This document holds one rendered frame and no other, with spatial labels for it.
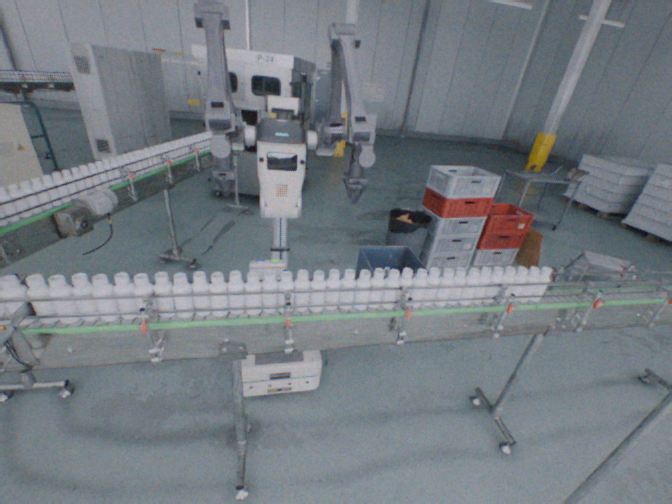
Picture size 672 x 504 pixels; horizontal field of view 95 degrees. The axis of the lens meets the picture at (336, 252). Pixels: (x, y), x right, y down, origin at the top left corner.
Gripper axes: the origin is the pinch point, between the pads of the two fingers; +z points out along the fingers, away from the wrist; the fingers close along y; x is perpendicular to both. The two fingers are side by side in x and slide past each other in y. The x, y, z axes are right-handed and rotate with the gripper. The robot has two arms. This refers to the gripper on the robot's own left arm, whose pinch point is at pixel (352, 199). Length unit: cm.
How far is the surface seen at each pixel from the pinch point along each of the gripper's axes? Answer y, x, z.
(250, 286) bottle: -16.5, 37.5, 27.6
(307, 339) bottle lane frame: -19, 16, 52
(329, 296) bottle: -15.8, 8.6, 33.5
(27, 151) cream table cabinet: 324, 308, 63
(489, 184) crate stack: 166, -189, 35
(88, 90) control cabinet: 520, 318, 5
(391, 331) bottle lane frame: -19, -19, 51
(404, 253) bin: 46, -51, 49
